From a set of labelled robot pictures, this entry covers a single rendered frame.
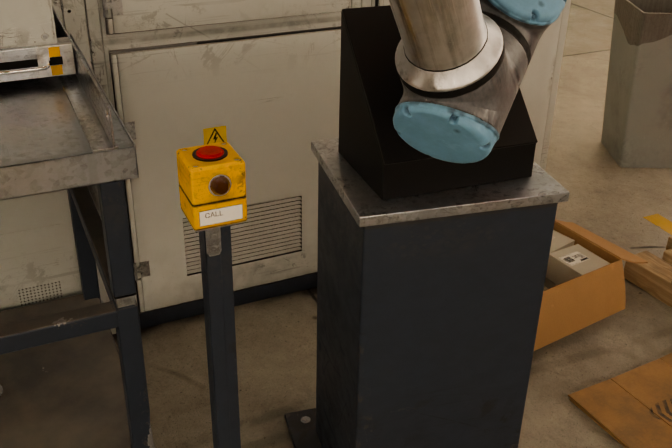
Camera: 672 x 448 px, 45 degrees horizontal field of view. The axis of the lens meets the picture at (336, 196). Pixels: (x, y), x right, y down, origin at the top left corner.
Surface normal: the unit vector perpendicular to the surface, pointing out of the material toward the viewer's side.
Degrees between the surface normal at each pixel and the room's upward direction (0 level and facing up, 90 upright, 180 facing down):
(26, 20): 90
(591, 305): 74
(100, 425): 0
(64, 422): 0
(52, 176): 90
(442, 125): 128
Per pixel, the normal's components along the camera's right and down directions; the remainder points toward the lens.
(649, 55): 0.00, 0.51
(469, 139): -0.38, 0.86
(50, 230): 0.42, 0.43
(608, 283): 0.51, 0.07
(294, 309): 0.02, -0.89
